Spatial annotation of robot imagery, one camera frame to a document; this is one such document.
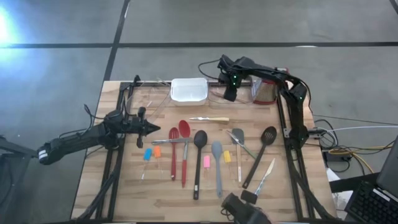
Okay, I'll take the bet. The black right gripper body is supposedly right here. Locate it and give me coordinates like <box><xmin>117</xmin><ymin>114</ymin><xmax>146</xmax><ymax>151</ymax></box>
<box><xmin>222</xmin><ymin>72</ymin><xmax>243</xmax><ymax>93</ymax></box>

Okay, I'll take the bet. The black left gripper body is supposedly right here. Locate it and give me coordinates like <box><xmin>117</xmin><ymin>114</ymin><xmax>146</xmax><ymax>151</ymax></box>
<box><xmin>124</xmin><ymin>107</ymin><xmax>147</xmax><ymax>149</ymax></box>

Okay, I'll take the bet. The silver metal knife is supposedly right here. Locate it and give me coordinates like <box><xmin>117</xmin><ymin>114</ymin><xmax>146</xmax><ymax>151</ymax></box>
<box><xmin>151</xmin><ymin>138</ymin><xmax>193</xmax><ymax>146</ymax></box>

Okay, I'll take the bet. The blue small clip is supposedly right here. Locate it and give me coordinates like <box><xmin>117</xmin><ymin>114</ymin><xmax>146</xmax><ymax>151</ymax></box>
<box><xmin>140</xmin><ymin>147</ymin><xmax>153</xmax><ymax>182</ymax></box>

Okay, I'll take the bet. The cream handled knife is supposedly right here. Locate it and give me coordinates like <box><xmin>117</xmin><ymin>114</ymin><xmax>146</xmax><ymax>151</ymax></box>
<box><xmin>188</xmin><ymin>116</ymin><xmax>230</xmax><ymax>123</ymax></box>

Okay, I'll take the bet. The red spoon with metal neck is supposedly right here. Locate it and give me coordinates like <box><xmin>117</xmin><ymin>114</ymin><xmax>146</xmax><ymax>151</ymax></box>
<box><xmin>178</xmin><ymin>119</ymin><xmax>192</xmax><ymax>189</ymax></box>

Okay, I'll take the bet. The red slotted spatula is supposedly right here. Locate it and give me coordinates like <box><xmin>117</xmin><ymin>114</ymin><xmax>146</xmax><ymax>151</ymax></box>
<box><xmin>168</xmin><ymin>126</ymin><xmax>180</xmax><ymax>181</ymax></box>

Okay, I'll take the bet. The grey spatula with wooden handle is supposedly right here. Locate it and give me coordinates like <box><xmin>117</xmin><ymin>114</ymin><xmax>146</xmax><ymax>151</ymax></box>
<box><xmin>231</xmin><ymin>128</ymin><xmax>246</xmax><ymax>187</ymax></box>

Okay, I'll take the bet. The green handled knife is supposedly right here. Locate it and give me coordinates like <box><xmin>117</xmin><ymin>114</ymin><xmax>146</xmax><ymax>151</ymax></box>
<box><xmin>226</xmin><ymin>130</ymin><xmax>257</xmax><ymax>159</ymax></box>

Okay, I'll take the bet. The black solid spoon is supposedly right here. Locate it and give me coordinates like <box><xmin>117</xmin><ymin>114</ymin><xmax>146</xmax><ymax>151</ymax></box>
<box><xmin>192</xmin><ymin>129</ymin><xmax>208</xmax><ymax>200</ymax></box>

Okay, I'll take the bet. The black slotted spoon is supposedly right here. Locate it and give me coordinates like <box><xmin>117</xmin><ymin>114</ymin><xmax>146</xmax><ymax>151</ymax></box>
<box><xmin>241</xmin><ymin>126</ymin><xmax>278</xmax><ymax>190</ymax></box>

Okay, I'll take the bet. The grey silicone spoon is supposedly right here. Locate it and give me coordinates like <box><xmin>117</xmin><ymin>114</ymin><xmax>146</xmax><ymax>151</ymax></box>
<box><xmin>211</xmin><ymin>141</ymin><xmax>224</xmax><ymax>198</ymax></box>

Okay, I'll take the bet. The pink mini spatula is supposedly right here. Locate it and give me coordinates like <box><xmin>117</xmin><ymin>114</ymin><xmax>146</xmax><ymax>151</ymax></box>
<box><xmin>203</xmin><ymin>155</ymin><xmax>211</xmax><ymax>183</ymax></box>

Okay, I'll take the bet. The knife with patterned handle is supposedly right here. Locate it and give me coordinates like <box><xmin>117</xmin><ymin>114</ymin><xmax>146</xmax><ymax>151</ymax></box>
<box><xmin>254</xmin><ymin>157</ymin><xmax>276</xmax><ymax>196</ymax></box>

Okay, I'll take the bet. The red metal box grater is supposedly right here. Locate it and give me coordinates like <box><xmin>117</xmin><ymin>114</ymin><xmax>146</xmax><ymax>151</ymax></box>
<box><xmin>253</xmin><ymin>79</ymin><xmax>278</xmax><ymax>105</ymax></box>

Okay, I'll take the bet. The white plastic bin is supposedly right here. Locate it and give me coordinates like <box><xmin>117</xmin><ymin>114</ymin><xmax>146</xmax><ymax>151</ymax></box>
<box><xmin>170</xmin><ymin>77</ymin><xmax>208</xmax><ymax>106</ymax></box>

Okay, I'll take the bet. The black power brick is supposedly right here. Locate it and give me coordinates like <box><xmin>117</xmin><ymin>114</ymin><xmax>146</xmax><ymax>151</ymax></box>
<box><xmin>322</xmin><ymin>151</ymin><xmax>352</xmax><ymax>163</ymax></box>

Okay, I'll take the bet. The black metal stand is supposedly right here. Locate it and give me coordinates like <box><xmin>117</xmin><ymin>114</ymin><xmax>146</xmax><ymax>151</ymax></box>
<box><xmin>0</xmin><ymin>135</ymin><xmax>40</xmax><ymax>224</ymax></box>

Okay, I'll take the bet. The white paper sheet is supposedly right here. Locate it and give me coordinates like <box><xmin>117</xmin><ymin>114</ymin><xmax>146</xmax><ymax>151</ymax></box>
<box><xmin>326</xmin><ymin>167</ymin><xmax>355</xmax><ymax>215</ymax></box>

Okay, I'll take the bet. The black desk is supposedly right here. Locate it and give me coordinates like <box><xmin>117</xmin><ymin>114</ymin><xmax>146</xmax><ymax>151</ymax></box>
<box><xmin>328</xmin><ymin>172</ymin><xmax>381</xmax><ymax>194</ymax></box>

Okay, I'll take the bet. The dark laptop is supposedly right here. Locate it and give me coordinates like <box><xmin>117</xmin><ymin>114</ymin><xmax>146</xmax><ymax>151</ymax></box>
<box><xmin>344</xmin><ymin>135</ymin><xmax>398</xmax><ymax>224</ymax></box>

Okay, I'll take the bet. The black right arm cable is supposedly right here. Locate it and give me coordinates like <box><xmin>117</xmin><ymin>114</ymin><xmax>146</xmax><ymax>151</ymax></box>
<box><xmin>198</xmin><ymin>59</ymin><xmax>222</xmax><ymax>80</ymax></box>

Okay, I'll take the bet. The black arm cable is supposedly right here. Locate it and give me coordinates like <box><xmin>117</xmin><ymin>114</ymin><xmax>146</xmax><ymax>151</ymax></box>
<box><xmin>83</xmin><ymin>103</ymin><xmax>106</xmax><ymax>125</ymax></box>
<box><xmin>198</xmin><ymin>59</ymin><xmax>222</xmax><ymax>80</ymax></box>

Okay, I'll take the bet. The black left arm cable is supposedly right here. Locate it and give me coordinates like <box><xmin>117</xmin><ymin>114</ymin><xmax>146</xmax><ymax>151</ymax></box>
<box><xmin>83</xmin><ymin>103</ymin><xmax>106</xmax><ymax>125</ymax></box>

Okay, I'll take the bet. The black metal table frame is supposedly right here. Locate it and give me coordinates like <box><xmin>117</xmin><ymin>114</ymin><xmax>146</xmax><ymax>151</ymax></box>
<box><xmin>76</xmin><ymin>74</ymin><xmax>335</xmax><ymax>222</ymax></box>

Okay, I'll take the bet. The yellow cable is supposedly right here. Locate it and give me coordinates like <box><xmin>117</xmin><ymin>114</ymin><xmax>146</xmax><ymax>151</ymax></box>
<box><xmin>328</xmin><ymin>145</ymin><xmax>395</xmax><ymax>174</ymax></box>

